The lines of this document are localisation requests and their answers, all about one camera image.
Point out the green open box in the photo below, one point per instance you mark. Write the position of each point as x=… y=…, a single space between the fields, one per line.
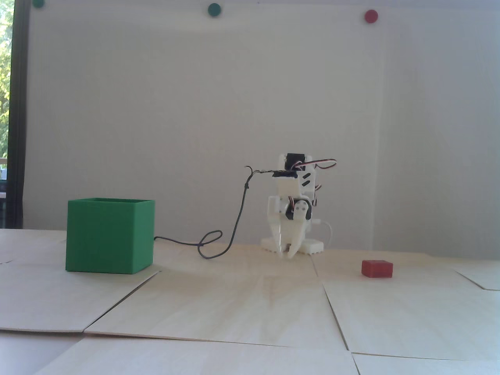
x=101 y=238

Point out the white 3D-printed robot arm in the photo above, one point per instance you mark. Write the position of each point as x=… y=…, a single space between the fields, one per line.
x=286 y=189

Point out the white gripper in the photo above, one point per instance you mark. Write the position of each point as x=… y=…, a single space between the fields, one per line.
x=290 y=230

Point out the dark window frame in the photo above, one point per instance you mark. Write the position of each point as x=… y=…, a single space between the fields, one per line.
x=18 y=117

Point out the round red magnet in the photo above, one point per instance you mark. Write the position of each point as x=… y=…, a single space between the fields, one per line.
x=370 y=16

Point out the light plywood sheet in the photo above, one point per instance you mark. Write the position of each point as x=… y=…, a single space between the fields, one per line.
x=484 y=275
x=58 y=297
x=215 y=297
x=429 y=367
x=410 y=320
x=195 y=359

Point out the red block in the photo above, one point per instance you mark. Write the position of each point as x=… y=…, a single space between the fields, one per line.
x=377 y=268

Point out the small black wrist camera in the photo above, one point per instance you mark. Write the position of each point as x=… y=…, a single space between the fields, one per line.
x=285 y=174

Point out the round green magnet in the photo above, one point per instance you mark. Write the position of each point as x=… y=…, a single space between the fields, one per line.
x=38 y=3
x=214 y=9

